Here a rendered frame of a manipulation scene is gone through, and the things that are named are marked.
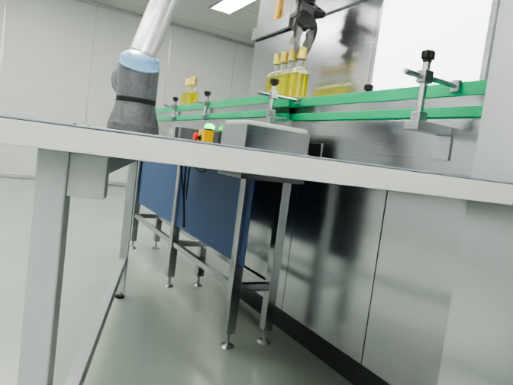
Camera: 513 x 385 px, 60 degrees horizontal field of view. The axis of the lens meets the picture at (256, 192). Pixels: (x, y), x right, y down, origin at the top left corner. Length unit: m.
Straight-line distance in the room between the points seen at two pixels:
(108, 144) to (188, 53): 7.27
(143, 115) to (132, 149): 0.74
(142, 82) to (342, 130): 0.60
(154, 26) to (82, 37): 5.96
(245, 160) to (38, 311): 0.35
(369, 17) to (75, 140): 1.26
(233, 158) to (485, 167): 0.43
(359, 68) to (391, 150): 0.51
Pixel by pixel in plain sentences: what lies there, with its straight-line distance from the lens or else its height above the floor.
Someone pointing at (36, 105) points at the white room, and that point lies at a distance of 7.29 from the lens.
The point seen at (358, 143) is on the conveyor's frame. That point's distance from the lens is 1.29.
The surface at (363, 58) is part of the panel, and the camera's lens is 1.63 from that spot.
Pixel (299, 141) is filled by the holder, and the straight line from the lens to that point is 1.36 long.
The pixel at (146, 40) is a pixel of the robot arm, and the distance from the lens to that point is 1.52.
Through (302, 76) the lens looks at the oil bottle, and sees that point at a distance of 1.68.
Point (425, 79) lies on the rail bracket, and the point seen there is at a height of 0.95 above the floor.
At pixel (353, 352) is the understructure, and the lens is 1.63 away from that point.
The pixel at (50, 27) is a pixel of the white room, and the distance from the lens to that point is 7.44.
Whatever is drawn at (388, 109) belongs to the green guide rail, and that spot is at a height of 0.91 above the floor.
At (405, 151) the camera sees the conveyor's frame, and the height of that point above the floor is 0.80.
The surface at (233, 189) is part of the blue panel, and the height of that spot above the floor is 0.60.
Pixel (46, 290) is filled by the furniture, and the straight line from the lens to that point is 0.68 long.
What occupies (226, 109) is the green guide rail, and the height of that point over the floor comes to 0.92.
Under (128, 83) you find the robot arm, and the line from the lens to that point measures 1.34.
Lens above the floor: 0.74
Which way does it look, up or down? 5 degrees down
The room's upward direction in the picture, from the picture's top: 7 degrees clockwise
